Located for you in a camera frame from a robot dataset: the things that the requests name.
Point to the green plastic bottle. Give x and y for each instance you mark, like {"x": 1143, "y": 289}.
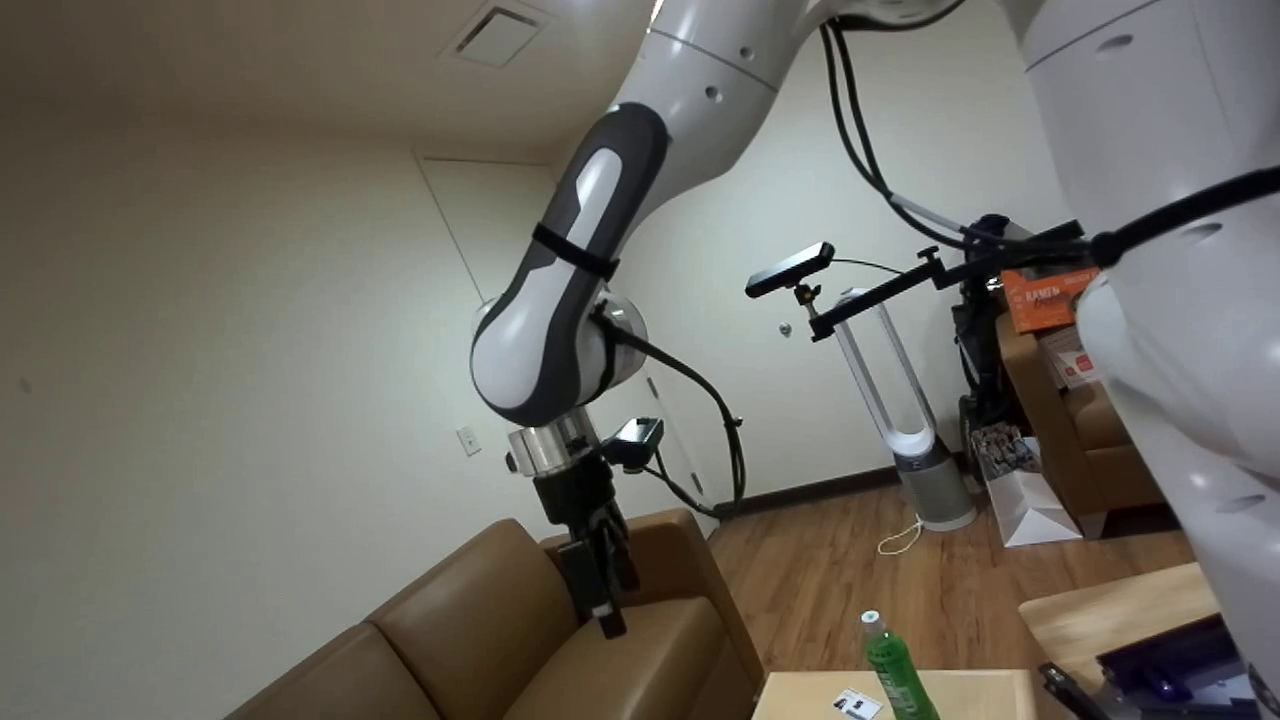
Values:
{"x": 897, "y": 670}

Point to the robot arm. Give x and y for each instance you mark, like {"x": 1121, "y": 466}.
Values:
{"x": 1150, "y": 150}

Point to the ceiling vent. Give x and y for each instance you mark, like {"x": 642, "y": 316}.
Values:
{"x": 497, "y": 34}

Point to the white box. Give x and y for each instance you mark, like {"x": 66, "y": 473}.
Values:
{"x": 1070, "y": 360}

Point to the small white card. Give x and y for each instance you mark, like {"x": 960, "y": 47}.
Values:
{"x": 858, "y": 704}

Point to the orange cardboard box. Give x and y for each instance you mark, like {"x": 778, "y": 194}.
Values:
{"x": 1045, "y": 298}

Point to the brown leather sofa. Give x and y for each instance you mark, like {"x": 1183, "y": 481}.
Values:
{"x": 480, "y": 620}

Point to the camera on mount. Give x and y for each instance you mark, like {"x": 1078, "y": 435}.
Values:
{"x": 790, "y": 270}

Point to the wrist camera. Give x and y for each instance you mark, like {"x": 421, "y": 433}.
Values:
{"x": 635, "y": 438}

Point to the black bag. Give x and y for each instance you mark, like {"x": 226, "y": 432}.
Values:
{"x": 985, "y": 350}

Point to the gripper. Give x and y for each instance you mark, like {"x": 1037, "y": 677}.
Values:
{"x": 575, "y": 495}

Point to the white bladeless tower fan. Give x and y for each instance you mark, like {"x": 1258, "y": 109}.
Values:
{"x": 925, "y": 470}

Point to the wall switch plate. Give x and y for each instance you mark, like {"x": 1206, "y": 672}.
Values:
{"x": 469, "y": 441}

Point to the brown leather armchair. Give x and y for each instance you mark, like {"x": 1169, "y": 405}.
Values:
{"x": 1090, "y": 450}

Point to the white paper bag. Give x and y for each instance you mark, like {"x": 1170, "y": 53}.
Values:
{"x": 1030, "y": 505}

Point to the light wooden table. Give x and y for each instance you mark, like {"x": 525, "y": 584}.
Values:
{"x": 1110, "y": 610}
{"x": 980, "y": 695}

